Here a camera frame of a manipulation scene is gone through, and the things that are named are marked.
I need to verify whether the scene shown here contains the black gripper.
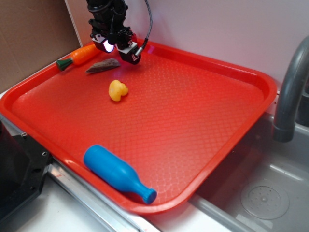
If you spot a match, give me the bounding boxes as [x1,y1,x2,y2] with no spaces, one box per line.
[88,16,141,65]

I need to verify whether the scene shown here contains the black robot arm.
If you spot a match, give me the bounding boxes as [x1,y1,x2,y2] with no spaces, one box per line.
[87,0,141,65]

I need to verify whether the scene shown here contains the brown wood piece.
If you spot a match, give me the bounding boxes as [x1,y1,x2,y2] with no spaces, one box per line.
[85,58,121,73]

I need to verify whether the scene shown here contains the orange toy carrot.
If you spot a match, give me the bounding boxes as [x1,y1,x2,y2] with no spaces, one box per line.
[56,44,100,71]

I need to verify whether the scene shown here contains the yellow rubber duck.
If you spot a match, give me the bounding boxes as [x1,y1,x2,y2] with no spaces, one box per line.
[108,80,128,102]

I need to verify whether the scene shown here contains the light wooden board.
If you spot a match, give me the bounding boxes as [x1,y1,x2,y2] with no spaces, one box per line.
[65,0,92,46]

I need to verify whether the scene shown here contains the brown cardboard panel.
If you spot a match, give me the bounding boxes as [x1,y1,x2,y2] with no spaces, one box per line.
[0,0,80,92]

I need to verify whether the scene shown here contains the red plastic tray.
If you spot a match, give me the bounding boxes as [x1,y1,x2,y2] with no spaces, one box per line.
[0,42,277,215]

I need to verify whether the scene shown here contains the blue plastic bottle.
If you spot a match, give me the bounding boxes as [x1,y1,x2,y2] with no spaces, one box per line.
[84,145,157,204]

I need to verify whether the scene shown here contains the grey toy faucet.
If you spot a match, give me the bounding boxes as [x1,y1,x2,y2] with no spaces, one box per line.
[272,37,309,142]

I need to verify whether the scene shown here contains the grey toy sink basin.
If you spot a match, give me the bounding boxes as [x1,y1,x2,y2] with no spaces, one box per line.
[190,115,309,232]

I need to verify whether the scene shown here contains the grey flexible gooseneck cable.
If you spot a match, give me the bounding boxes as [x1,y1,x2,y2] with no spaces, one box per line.
[134,0,155,58]

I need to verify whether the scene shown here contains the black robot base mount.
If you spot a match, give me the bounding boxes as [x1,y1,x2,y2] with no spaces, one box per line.
[0,123,51,223]

